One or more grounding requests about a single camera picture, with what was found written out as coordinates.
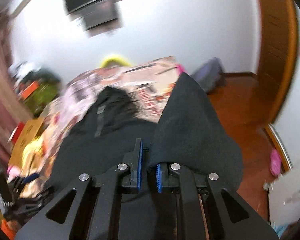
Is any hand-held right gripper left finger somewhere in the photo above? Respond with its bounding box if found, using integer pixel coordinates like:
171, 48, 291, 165
15, 138, 143, 240

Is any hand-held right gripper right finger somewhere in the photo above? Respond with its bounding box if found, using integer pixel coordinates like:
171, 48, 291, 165
155, 162, 278, 240

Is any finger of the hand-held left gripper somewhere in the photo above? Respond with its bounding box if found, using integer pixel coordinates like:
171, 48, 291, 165
5, 186, 55, 224
17, 172, 40, 185

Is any black garment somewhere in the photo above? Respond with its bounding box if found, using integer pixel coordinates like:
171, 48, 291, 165
50, 72, 243, 240

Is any yellow cartoon blanket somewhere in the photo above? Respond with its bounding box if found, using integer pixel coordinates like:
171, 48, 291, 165
7, 137, 63, 198

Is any cardboard box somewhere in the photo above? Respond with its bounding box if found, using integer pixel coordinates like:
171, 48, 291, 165
10, 117, 47, 170

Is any red box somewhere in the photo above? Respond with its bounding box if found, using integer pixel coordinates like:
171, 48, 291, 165
10, 122, 25, 143

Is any newspaper print blanket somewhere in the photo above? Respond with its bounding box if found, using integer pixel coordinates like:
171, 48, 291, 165
47, 56, 188, 140

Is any orange box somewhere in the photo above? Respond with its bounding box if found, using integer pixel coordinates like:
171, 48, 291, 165
17, 81, 40, 98

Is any pink curtain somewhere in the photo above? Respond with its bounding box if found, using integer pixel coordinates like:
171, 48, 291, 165
0, 12, 35, 155

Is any dark green bag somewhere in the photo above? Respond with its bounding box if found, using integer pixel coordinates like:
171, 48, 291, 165
39, 66, 63, 87

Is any yellow cushion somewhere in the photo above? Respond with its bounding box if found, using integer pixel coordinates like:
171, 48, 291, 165
100, 52, 133, 68

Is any purple bag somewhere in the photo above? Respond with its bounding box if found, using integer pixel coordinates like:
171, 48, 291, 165
191, 57, 227, 94

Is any pink slipper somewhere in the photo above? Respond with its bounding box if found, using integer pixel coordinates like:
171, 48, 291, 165
269, 149, 282, 177

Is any white board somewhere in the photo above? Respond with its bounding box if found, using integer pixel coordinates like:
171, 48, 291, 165
264, 172, 300, 223

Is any wooden door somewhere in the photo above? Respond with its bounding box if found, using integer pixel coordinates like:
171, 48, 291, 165
254, 0, 299, 128

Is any small wall monitor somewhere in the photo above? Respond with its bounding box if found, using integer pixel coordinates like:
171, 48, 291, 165
82, 2, 123, 38

